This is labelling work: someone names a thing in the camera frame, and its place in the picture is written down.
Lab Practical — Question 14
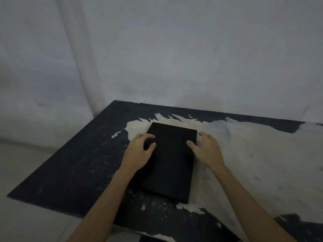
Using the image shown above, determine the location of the person's left forearm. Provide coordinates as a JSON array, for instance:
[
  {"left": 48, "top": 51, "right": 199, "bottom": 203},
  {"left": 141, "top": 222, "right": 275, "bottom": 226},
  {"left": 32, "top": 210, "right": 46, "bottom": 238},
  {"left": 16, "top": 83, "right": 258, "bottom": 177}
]
[{"left": 66, "top": 168, "right": 138, "bottom": 242}]

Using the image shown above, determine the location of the person's right hand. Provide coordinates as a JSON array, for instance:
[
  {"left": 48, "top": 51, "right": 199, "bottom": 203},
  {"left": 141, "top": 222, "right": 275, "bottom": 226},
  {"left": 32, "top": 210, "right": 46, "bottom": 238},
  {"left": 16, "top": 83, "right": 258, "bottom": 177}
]
[{"left": 186, "top": 132, "right": 226, "bottom": 171}]

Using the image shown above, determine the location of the black rectangular box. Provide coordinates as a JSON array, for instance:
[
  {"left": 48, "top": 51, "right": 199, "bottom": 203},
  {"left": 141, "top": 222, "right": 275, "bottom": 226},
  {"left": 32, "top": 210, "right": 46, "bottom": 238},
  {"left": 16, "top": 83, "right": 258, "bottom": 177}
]
[{"left": 139, "top": 122, "right": 198, "bottom": 205}]

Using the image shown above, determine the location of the person's right forearm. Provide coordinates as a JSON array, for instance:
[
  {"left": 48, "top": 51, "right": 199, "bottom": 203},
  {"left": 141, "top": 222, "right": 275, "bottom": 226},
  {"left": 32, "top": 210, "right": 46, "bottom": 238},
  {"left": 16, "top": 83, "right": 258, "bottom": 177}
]
[{"left": 210, "top": 164, "right": 298, "bottom": 242}]

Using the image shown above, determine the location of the person's left hand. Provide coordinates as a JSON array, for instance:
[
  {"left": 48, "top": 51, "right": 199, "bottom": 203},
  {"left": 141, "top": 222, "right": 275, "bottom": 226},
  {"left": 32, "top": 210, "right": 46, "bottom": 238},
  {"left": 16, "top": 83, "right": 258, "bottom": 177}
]
[{"left": 119, "top": 133, "right": 157, "bottom": 175}]

